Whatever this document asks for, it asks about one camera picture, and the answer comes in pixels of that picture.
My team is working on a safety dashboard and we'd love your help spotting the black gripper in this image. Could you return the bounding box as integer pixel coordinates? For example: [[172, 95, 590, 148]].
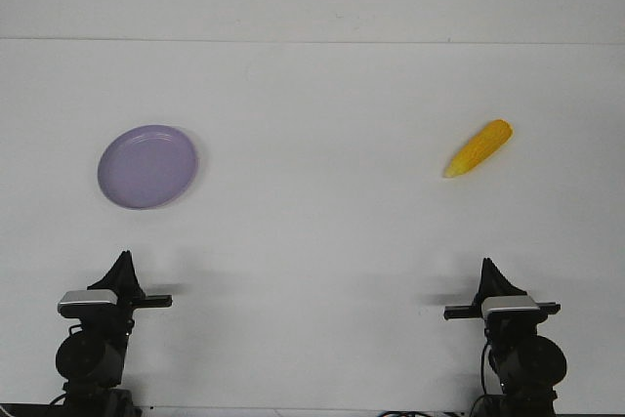
[[76, 250, 173, 334], [443, 258, 561, 339]]

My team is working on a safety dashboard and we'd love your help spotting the purple round plate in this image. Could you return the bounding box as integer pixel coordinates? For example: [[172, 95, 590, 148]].
[[97, 124, 199, 210]]

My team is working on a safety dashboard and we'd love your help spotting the yellow corn cob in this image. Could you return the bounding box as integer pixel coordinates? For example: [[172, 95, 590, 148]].
[[443, 119, 514, 179]]

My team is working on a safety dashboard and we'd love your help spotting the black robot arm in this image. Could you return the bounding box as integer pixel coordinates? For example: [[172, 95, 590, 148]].
[[443, 258, 567, 416], [44, 250, 173, 416]]

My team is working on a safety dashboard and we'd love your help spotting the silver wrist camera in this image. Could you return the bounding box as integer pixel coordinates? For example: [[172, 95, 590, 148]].
[[480, 295, 540, 320], [57, 289, 118, 318]]

